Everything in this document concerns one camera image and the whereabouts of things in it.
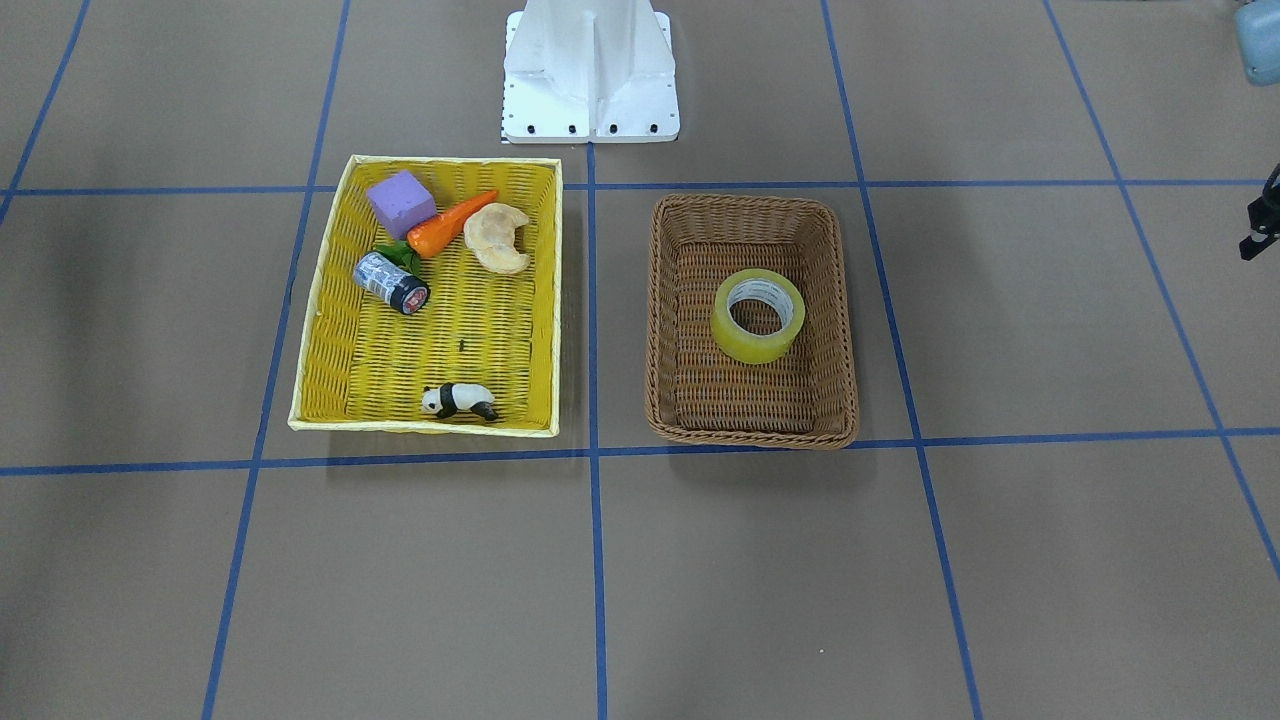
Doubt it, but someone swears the beige bitten cookie toy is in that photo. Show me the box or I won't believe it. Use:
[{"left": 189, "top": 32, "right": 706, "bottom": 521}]
[{"left": 463, "top": 202, "right": 531, "bottom": 275}]

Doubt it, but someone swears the small black silver can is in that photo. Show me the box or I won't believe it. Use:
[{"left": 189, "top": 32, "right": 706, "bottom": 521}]
[{"left": 352, "top": 252, "right": 431, "bottom": 315}]

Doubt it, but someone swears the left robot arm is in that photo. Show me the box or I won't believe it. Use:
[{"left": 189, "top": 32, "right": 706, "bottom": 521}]
[{"left": 1234, "top": 0, "right": 1279, "bottom": 87}]

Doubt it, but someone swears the toy panda figure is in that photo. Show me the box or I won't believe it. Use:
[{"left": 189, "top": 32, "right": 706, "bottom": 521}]
[{"left": 420, "top": 382, "right": 500, "bottom": 423}]

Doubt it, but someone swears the yellow tape roll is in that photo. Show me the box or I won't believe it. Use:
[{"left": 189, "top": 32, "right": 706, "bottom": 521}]
[{"left": 710, "top": 268, "right": 806, "bottom": 365}]

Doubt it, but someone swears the purple foam block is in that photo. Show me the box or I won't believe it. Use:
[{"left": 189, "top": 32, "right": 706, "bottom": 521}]
[{"left": 366, "top": 170, "right": 438, "bottom": 240}]

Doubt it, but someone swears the brown wicker basket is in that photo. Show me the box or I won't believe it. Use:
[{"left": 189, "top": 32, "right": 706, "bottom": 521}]
[{"left": 645, "top": 193, "right": 861, "bottom": 450}]

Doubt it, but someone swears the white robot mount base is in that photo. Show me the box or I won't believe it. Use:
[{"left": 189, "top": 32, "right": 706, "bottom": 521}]
[{"left": 500, "top": 1, "right": 681, "bottom": 143}]

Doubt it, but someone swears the yellow plastic basket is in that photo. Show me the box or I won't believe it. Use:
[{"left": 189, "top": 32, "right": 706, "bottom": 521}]
[{"left": 288, "top": 155, "right": 564, "bottom": 438}]

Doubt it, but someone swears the toy orange carrot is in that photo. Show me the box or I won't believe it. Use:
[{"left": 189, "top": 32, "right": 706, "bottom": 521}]
[{"left": 404, "top": 190, "right": 500, "bottom": 259}]

